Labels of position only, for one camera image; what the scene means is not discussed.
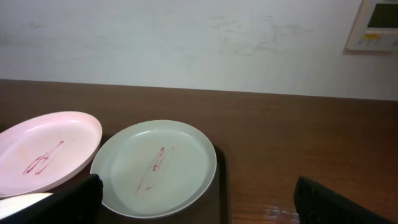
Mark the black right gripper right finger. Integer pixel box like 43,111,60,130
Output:
294,177,394,224

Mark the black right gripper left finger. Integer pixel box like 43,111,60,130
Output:
1,174,103,224

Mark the pink plate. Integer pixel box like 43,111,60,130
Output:
1,111,103,198

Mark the cream white plate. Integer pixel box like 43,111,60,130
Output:
0,193,52,219

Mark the pale green plate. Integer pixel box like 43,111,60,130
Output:
90,120,217,219

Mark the dark brown serving tray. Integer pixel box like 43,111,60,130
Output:
96,147,231,224

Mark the wall control panel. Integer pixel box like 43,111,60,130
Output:
346,0,397,52

